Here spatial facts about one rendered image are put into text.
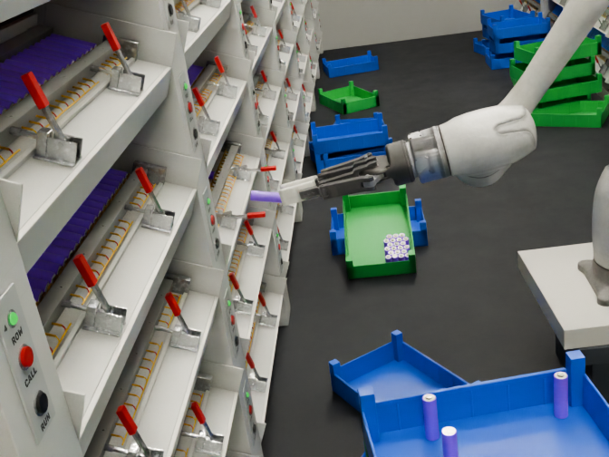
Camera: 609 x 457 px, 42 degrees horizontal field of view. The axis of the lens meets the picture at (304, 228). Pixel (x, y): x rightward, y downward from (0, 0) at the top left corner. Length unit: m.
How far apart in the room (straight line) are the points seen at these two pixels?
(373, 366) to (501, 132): 0.79
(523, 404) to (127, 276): 0.55
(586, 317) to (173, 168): 0.86
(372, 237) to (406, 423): 1.40
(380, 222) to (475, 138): 1.19
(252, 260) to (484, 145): 0.72
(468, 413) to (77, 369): 0.54
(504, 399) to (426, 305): 1.09
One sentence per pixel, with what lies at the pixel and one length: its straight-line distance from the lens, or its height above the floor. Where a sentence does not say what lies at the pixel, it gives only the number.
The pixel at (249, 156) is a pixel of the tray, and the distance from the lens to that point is 1.97.
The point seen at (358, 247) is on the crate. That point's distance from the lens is 2.44.
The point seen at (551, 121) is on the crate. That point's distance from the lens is 3.53.
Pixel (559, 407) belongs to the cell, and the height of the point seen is 0.42.
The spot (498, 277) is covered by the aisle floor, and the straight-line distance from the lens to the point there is 2.31.
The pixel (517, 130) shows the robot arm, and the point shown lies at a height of 0.67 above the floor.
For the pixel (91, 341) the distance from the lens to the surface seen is 0.87.
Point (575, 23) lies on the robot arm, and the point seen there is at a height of 0.81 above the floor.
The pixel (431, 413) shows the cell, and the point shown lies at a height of 0.45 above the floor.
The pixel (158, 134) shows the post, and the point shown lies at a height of 0.77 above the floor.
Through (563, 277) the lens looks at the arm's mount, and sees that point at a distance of 1.80.
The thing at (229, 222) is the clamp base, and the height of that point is 0.50.
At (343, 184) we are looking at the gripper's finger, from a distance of 1.36.
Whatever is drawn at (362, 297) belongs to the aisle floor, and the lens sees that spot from 2.26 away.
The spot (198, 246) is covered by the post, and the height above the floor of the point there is 0.58.
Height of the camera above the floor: 1.10
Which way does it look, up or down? 24 degrees down
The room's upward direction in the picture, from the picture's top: 9 degrees counter-clockwise
